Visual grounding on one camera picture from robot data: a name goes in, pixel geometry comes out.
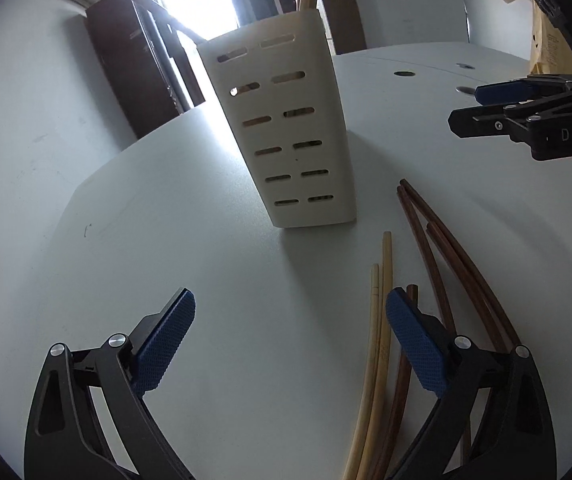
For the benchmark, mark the cream plastic utensil holder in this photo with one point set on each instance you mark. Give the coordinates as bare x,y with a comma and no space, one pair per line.
326,110

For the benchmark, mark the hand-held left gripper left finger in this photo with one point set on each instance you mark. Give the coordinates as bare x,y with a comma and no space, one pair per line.
166,345

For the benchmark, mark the dark brown wardrobe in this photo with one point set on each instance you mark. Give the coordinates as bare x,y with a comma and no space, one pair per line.
126,60

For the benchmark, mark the brown paper bag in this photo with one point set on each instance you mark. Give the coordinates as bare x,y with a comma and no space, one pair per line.
546,35

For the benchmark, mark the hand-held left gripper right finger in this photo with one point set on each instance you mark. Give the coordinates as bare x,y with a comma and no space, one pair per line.
416,345

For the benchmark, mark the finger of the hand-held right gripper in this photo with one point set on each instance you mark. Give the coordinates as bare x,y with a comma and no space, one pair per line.
501,92
476,121

